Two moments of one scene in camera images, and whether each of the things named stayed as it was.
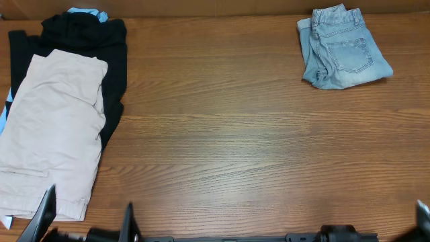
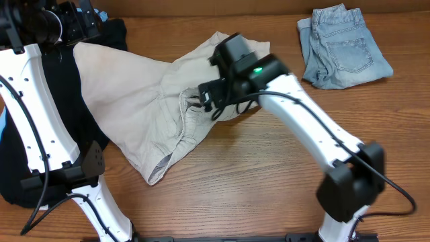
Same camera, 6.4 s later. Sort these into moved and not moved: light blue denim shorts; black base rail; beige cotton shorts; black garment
Moved: beige cotton shorts; black garment
Not moved: light blue denim shorts; black base rail
